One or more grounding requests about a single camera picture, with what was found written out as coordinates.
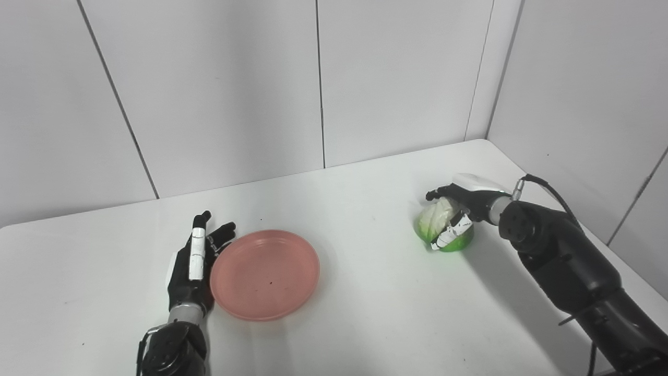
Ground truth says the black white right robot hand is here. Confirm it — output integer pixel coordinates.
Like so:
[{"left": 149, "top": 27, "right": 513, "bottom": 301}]
[{"left": 425, "top": 173, "right": 513, "bottom": 252}]

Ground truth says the green white toy cabbage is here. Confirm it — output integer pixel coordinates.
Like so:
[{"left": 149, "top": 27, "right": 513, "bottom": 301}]
[{"left": 414, "top": 197, "right": 475, "bottom": 253}]

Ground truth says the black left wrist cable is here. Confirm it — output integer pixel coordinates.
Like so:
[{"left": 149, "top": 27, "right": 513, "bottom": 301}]
[{"left": 136, "top": 325, "right": 163, "bottom": 376}]

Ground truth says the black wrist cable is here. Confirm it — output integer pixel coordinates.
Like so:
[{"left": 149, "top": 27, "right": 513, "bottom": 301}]
[
  {"left": 512, "top": 174, "right": 598, "bottom": 376},
  {"left": 136, "top": 325, "right": 163, "bottom": 376}
]

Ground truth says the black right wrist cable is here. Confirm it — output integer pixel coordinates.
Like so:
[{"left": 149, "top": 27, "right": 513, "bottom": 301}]
[{"left": 512, "top": 174, "right": 598, "bottom": 376}]

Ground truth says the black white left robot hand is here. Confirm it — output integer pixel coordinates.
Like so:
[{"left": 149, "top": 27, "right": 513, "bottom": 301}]
[{"left": 166, "top": 210, "right": 237, "bottom": 317}]

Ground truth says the pink round plate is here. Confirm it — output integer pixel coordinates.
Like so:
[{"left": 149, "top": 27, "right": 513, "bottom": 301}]
[{"left": 210, "top": 230, "right": 320, "bottom": 322}]

